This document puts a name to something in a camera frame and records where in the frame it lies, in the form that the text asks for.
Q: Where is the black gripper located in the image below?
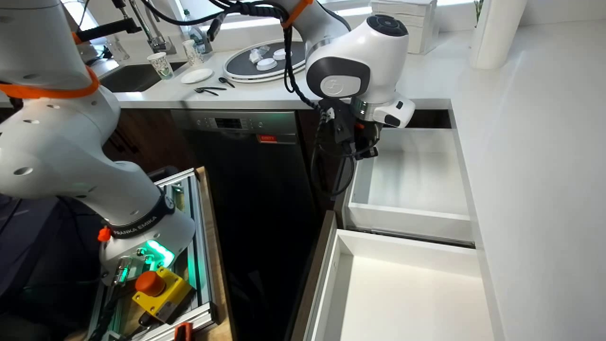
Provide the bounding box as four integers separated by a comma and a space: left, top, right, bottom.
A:
328, 103, 383, 162

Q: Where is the dark wood drawer white inside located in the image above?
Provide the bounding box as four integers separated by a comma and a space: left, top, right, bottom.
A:
339, 111, 478, 249

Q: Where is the wide open white drawer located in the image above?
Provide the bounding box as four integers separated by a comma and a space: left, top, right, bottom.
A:
290, 209, 500, 341

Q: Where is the dark wood sink cabinet door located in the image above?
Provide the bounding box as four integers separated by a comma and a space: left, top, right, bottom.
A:
103, 111, 192, 179

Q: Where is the black dishwasher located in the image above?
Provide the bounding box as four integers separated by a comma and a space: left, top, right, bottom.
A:
169, 111, 324, 341

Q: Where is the white napkin box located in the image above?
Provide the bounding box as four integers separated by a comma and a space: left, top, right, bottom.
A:
377, 0, 440, 56

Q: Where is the clear plastic bag white packet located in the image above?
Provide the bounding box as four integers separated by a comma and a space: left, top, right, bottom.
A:
249, 46, 273, 65

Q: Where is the round black tray white rim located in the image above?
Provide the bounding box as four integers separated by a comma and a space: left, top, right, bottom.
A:
224, 40, 311, 86

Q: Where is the white paper towel roll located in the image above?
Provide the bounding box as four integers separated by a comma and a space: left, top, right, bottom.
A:
470, 0, 529, 73

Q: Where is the small white round dish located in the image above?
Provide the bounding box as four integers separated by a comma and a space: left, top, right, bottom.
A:
180, 67, 216, 88

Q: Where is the wooden mounting board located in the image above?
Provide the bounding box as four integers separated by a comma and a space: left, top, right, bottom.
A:
196, 165, 239, 341

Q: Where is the soap bottle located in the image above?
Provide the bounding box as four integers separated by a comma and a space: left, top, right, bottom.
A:
182, 21, 214, 63

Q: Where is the white paper cup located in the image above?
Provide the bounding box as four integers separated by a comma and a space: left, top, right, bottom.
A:
148, 52, 177, 82

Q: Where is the metal sink faucet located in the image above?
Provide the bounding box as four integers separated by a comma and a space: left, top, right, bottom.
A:
129, 0, 177, 57

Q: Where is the dark kitchen sink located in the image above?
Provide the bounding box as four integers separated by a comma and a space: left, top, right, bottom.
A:
101, 59, 188, 95

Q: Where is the yellow emergency stop button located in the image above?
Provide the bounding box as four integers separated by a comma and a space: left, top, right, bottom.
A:
131, 268, 196, 321

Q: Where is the small red clamp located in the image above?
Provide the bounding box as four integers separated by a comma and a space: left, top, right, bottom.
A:
173, 321, 196, 341

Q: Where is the dark blue fabric cover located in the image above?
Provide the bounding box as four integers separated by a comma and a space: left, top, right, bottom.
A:
0, 196, 107, 341

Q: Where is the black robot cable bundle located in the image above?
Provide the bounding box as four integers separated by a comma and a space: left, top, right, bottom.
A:
141, 0, 358, 200

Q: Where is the orange velcro strap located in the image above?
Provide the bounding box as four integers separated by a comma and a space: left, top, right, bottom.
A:
281, 0, 317, 29

